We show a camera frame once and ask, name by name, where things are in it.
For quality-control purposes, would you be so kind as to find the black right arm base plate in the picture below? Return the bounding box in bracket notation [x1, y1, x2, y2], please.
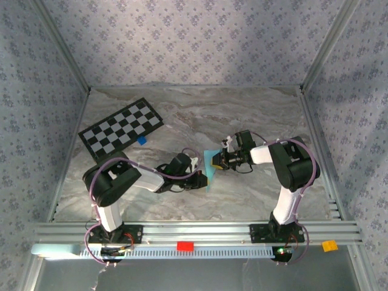
[249, 223, 306, 244]

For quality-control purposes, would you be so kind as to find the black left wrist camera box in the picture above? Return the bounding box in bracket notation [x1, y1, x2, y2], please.
[168, 153, 192, 176]

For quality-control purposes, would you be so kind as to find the grey metal panel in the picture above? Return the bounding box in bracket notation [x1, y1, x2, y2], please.
[39, 259, 361, 291]

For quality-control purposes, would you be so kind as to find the white slotted cable duct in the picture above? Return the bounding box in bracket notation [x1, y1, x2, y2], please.
[79, 246, 275, 260]

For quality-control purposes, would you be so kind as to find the black circuit board with wires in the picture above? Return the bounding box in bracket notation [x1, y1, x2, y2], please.
[99, 247, 135, 264]

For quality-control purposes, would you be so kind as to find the black circuit board with light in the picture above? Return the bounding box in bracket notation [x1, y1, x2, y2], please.
[270, 246, 297, 263]

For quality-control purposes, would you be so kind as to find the light blue paper sheet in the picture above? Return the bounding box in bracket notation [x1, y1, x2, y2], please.
[202, 149, 224, 193]

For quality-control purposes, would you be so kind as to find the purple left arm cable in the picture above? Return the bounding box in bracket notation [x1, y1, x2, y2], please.
[84, 147, 201, 267]

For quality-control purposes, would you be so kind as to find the black and white chessboard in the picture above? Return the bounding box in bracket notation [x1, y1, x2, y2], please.
[78, 97, 166, 161]

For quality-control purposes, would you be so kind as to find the aluminium mounting rail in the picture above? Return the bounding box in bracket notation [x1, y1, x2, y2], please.
[30, 221, 364, 246]

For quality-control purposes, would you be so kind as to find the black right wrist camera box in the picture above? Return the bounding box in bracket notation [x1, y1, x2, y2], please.
[235, 130, 256, 151]

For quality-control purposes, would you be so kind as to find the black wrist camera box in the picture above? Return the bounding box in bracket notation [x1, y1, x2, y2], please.
[235, 130, 256, 151]
[168, 153, 192, 176]

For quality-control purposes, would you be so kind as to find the orange toy brick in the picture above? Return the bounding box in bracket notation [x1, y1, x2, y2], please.
[321, 239, 339, 253]

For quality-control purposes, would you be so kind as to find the aluminium frame bar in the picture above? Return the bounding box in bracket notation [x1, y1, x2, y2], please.
[32, 0, 92, 93]
[299, 0, 363, 93]
[47, 89, 92, 224]
[298, 87, 349, 222]
[89, 84, 303, 90]

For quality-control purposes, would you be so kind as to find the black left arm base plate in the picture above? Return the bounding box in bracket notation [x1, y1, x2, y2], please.
[87, 223, 144, 245]

